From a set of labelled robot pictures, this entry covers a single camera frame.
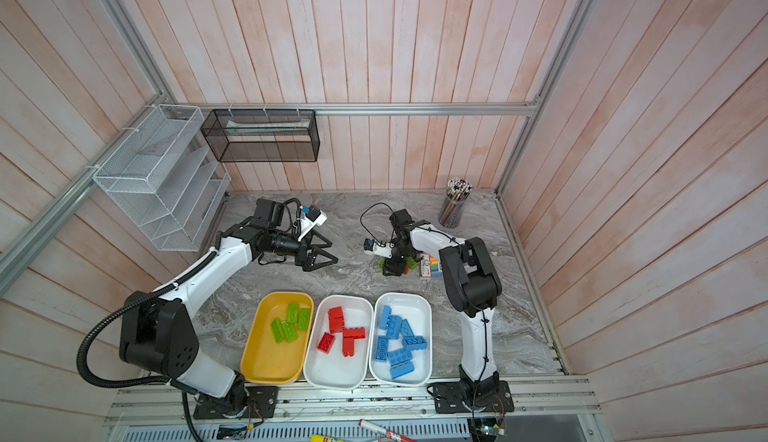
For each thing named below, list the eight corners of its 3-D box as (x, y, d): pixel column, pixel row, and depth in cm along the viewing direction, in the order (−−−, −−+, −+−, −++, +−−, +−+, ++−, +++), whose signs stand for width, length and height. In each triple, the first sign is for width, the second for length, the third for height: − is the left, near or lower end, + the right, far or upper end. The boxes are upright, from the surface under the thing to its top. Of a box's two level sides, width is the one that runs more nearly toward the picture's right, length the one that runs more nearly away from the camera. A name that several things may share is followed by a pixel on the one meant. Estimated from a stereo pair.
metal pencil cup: (440, 227, 110) (449, 194, 96) (437, 211, 115) (446, 177, 102) (462, 227, 110) (474, 194, 97) (458, 211, 116) (469, 177, 102)
